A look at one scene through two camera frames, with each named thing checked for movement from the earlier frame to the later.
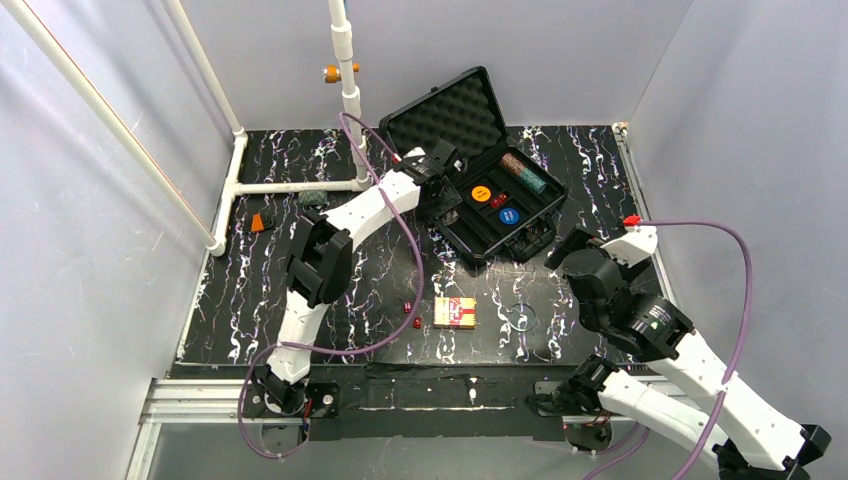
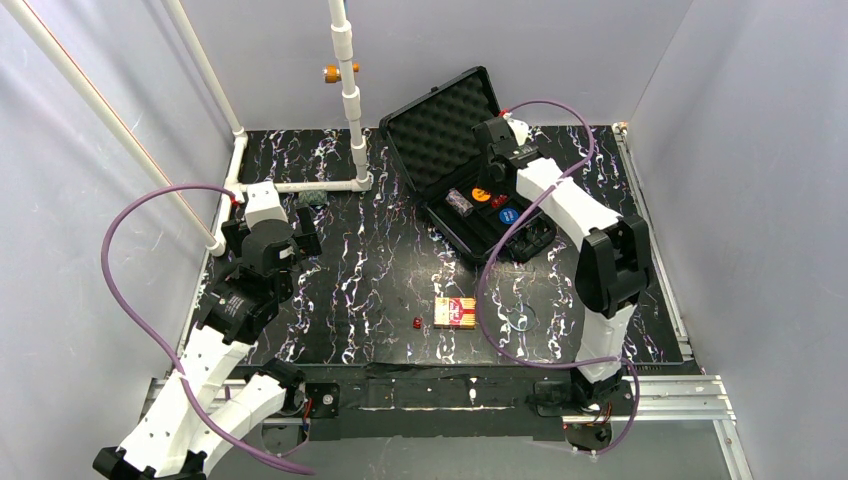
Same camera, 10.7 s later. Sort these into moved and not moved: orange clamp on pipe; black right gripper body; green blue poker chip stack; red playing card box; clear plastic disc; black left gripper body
Moved: black right gripper body; black left gripper body
Not moved: red playing card box; green blue poker chip stack; orange clamp on pipe; clear plastic disc
